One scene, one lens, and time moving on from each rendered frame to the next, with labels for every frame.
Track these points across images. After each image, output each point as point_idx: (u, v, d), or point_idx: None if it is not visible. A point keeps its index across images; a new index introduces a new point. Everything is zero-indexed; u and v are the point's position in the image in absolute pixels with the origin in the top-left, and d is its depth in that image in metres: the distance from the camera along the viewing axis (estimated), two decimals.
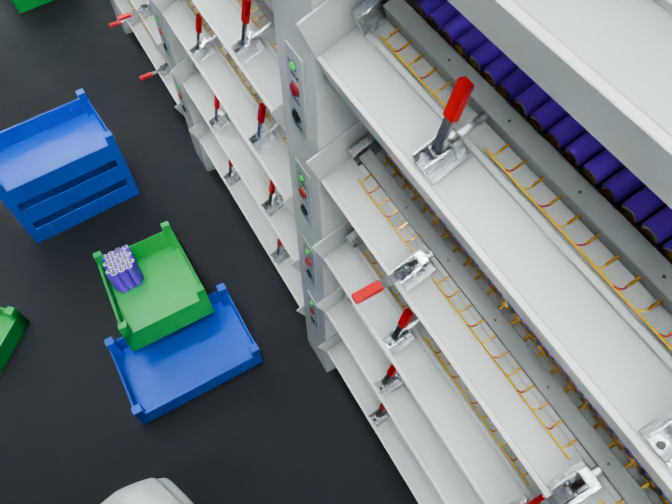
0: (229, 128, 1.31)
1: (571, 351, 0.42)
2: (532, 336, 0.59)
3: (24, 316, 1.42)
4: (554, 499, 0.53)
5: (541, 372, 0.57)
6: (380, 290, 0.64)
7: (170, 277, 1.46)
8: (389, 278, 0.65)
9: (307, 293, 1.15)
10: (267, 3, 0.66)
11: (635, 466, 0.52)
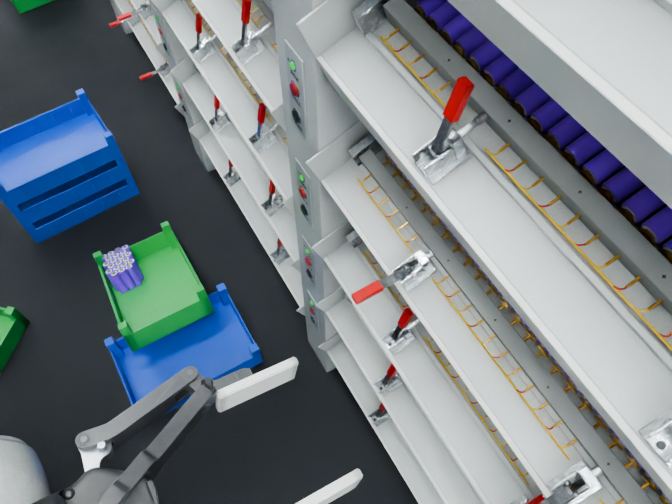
0: (229, 128, 1.31)
1: (571, 351, 0.42)
2: (532, 336, 0.59)
3: (24, 316, 1.42)
4: (554, 499, 0.53)
5: (541, 372, 0.57)
6: (380, 290, 0.64)
7: (170, 277, 1.46)
8: (389, 278, 0.65)
9: (307, 293, 1.15)
10: (267, 3, 0.66)
11: (635, 466, 0.52)
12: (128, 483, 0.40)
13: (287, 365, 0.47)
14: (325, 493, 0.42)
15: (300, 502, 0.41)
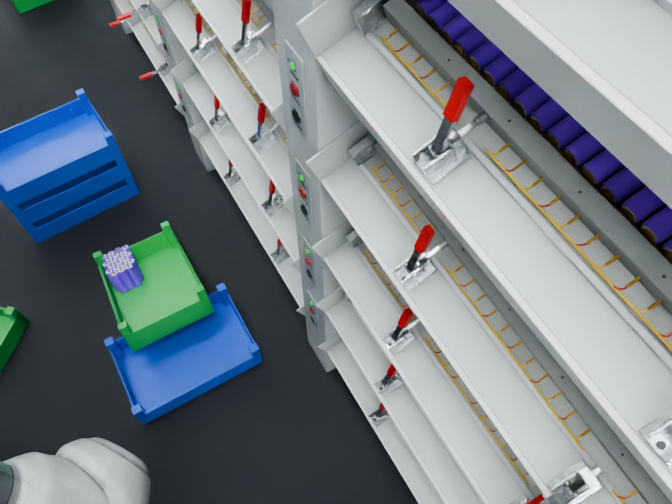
0: (229, 128, 1.31)
1: (571, 351, 0.42)
2: None
3: (24, 316, 1.42)
4: (554, 499, 0.53)
5: (555, 362, 0.57)
6: (424, 250, 0.62)
7: (170, 277, 1.46)
8: (416, 254, 0.64)
9: (307, 293, 1.15)
10: (267, 3, 0.66)
11: None
12: None
13: None
14: None
15: None
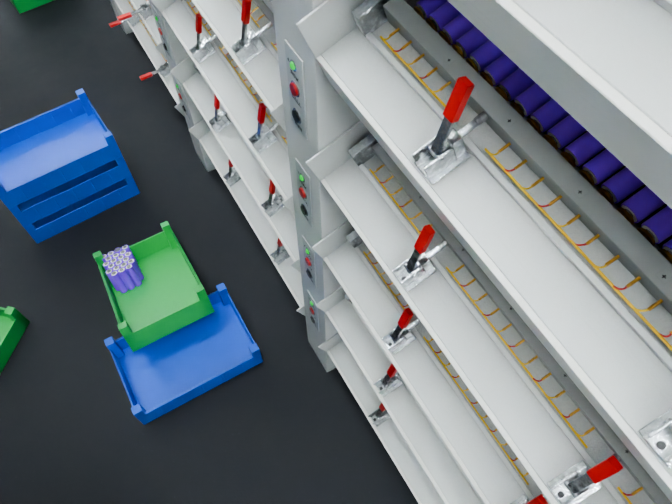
0: (229, 128, 1.31)
1: (571, 351, 0.42)
2: None
3: (24, 316, 1.42)
4: (583, 480, 0.52)
5: None
6: (424, 250, 0.62)
7: (170, 277, 1.46)
8: (416, 254, 0.64)
9: (307, 293, 1.15)
10: (267, 3, 0.66)
11: None
12: None
13: None
14: None
15: None
